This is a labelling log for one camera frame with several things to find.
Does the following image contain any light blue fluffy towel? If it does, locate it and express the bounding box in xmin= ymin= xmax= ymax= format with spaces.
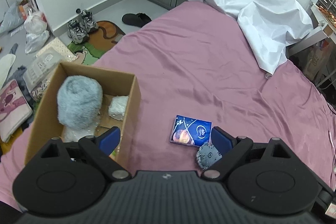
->
xmin=57 ymin=75 xmax=103 ymax=129

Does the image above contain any small grey-blue fluffy cloth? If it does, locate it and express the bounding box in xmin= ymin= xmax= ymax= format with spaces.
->
xmin=196 ymin=142 xmax=222 ymax=170

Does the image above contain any clear bag of white filling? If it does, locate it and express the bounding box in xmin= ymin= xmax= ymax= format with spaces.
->
xmin=61 ymin=117 xmax=100 ymax=143

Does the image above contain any small white wrapped bundle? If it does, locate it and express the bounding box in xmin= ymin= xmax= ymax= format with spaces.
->
xmin=108 ymin=96 xmax=129 ymax=121

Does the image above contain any blue tissue packet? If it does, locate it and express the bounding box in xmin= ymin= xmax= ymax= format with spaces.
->
xmin=170 ymin=115 xmax=212 ymax=147

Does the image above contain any brown cardboard box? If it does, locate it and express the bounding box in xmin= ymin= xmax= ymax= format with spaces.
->
xmin=25 ymin=62 xmax=141 ymax=168

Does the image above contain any pink cartoon cushion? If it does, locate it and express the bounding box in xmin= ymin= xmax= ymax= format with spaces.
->
xmin=0 ymin=80 xmax=33 ymax=143

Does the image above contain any pink bed sheet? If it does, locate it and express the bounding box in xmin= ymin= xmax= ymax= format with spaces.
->
xmin=1 ymin=2 xmax=335 ymax=207

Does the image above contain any clear packaged fabric bundle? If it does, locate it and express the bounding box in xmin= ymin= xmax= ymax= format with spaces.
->
xmin=23 ymin=47 xmax=77 ymax=102

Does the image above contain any green cartoon floor rug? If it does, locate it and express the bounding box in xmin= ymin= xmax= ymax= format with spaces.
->
xmin=68 ymin=20 xmax=125 ymax=65

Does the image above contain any grey sneaker left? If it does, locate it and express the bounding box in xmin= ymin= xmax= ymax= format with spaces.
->
xmin=67 ymin=19 xmax=89 ymax=44

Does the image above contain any grey sneaker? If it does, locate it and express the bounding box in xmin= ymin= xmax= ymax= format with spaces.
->
xmin=67 ymin=19 xmax=89 ymax=44
xmin=76 ymin=9 xmax=99 ymax=34

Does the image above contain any grey sneaker right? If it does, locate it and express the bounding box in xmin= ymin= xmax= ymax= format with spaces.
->
xmin=76 ymin=9 xmax=99 ymax=34

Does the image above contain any cream insole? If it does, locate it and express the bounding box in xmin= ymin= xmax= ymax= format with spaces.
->
xmin=0 ymin=53 xmax=16 ymax=89

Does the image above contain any black slipper near door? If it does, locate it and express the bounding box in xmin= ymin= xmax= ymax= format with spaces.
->
xmin=122 ymin=13 xmax=151 ymax=28

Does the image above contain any white plastic bag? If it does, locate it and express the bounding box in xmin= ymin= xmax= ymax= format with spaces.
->
xmin=24 ymin=8 xmax=50 ymax=54

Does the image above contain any grey plastic mailer bag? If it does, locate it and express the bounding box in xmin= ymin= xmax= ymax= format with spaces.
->
xmin=0 ymin=1 xmax=25 ymax=34

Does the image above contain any orange cardboard box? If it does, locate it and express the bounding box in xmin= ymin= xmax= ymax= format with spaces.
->
xmin=19 ymin=0 xmax=33 ymax=20

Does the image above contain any white drawer shelf unit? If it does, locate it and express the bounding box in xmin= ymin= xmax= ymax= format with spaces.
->
xmin=309 ymin=0 xmax=336 ymax=38

